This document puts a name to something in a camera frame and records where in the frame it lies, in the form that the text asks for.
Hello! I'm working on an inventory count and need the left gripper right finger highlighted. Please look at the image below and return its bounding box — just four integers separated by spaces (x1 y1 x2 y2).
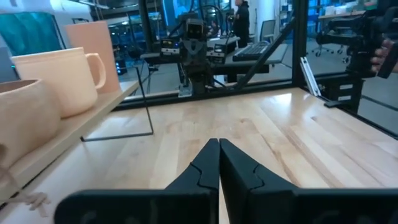
220 138 398 224

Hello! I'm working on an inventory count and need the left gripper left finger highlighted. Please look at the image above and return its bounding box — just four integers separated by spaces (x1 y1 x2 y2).
54 138 220 224

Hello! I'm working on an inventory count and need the peach handleless tumbler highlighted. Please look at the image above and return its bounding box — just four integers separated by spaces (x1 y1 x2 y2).
65 21 121 95

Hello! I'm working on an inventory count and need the peach mug with handle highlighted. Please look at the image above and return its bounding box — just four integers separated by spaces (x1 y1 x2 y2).
11 47 107 119

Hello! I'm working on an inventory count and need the teal faceted plastic tumbler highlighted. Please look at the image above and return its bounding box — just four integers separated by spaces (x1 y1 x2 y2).
0 11 65 57

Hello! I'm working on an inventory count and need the wooden cup with holed handle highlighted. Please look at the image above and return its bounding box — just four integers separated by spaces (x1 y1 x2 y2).
0 78 62 170

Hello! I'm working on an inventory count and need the grey-blue plastic cup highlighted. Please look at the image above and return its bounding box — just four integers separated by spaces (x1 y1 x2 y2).
0 46 19 84

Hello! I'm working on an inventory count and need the wooden shelf with black legs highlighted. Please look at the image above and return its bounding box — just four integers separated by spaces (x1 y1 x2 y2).
0 66 155 205

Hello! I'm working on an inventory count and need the black electronics box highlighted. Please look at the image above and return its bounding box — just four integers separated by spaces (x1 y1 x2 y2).
206 35 241 65
160 37 182 58

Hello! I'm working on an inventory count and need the grey desk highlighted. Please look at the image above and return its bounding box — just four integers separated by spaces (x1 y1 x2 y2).
214 42 290 84
139 51 193 82

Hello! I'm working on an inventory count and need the black keyboard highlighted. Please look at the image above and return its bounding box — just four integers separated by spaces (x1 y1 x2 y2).
232 40 272 62

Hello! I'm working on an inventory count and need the person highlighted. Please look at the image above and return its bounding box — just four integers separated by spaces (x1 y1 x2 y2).
232 0 251 48

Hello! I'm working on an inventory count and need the grey office chair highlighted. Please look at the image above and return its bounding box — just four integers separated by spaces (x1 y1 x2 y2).
259 19 277 44

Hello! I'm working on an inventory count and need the silver aluminium bar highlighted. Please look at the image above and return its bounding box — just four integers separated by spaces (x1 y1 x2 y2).
299 56 322 97

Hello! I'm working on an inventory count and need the black base box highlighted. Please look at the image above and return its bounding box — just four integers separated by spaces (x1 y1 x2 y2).
323 77 366 113

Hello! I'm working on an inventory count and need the wooden desk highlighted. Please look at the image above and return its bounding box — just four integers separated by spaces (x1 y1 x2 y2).
317 10 368 20

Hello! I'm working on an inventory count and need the person's hand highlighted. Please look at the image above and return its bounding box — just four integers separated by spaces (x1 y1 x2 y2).
371 39 398 75

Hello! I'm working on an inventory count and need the black aluminium table frame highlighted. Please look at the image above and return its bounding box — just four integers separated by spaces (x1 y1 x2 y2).
114 0 398 139

